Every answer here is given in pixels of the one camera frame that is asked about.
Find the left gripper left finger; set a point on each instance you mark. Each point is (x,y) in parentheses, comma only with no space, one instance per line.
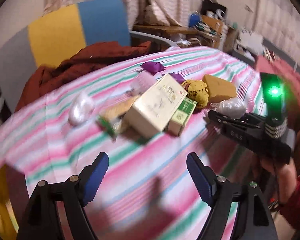
(41,219)

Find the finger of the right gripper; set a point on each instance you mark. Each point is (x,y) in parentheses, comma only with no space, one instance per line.
(219,119)

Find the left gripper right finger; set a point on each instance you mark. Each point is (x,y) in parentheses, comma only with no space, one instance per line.
(253,218)

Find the small green white box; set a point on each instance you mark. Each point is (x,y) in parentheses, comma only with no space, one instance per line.
(181,117)

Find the right hand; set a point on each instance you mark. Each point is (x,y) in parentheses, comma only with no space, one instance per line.
(286,176)

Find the white plastic bag ball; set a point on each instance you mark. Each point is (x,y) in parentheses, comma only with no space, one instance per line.
(234,107)

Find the dark red box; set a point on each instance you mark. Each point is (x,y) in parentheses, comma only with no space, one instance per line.
(13,200)

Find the red sleeve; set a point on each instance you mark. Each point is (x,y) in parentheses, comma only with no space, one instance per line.
(290,210)

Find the yellow plush toy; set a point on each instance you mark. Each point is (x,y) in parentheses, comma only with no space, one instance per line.
(197,91)

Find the large cream tea box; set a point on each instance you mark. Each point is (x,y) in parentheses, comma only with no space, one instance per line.
(152,111)

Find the wooden desk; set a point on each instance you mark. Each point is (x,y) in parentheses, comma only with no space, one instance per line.
(168,31)

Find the purple crumpled wrapper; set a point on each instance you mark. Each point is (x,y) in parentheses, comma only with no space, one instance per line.
(156,67)

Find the pink small package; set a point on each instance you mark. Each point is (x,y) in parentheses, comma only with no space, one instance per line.
(142,82)

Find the blue folding chair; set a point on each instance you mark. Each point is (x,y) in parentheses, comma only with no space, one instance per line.
(194,18)

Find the striped pink green bedsheet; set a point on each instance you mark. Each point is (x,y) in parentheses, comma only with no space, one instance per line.
(147,192)

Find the dark red jacket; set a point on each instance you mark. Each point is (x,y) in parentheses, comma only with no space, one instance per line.
(91,58)

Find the grey yellow blue chair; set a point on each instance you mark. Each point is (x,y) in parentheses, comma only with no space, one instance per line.
(60,34)

